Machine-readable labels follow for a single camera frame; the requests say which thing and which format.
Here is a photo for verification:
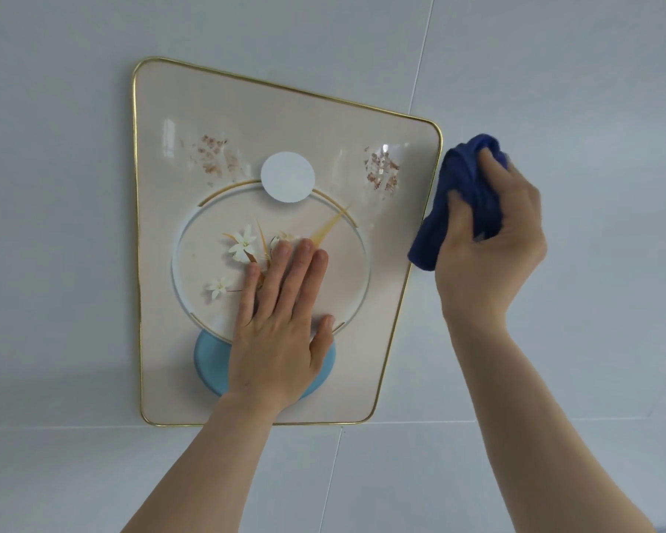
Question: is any gold-edged floral wall picture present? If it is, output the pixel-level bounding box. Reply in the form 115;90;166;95
132;56;444;428

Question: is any person's left forearm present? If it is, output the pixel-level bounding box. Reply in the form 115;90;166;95
121;394;282;533

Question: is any person's right forearm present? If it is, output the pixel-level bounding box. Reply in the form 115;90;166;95
443;319;658;533

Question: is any person's right hand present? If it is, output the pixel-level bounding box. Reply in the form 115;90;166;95
434;148;548;331

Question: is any dark blue cloth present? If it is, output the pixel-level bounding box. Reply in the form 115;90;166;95
408;133;510;272

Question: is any person's left hand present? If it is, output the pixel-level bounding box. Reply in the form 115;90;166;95
226;238;336;423

